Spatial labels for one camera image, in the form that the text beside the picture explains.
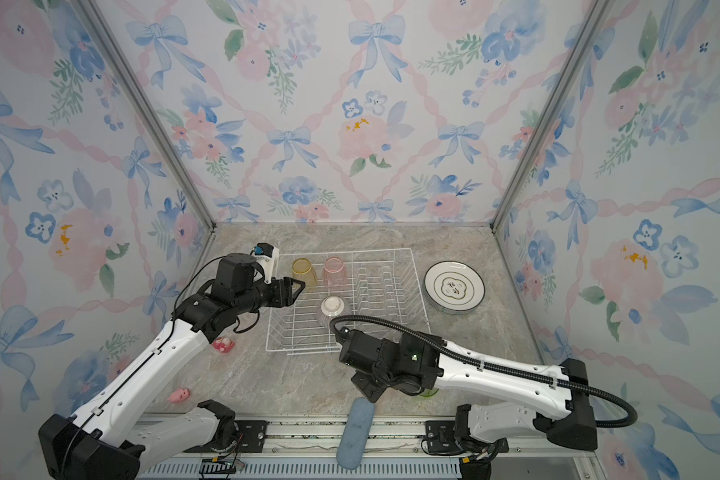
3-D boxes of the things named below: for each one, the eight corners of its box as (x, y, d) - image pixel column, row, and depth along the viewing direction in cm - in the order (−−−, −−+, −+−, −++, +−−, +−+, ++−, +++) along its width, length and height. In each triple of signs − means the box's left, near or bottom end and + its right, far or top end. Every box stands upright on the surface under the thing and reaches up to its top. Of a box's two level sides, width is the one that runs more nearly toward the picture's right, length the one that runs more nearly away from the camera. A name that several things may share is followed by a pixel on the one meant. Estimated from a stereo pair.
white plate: (427, 314, 97) (429, 307, 94) (420, 267, 109) (422, 260, 106) (488, 314, 97) (492, 307, 94) (474, 267, 109) (478, 260, 106)
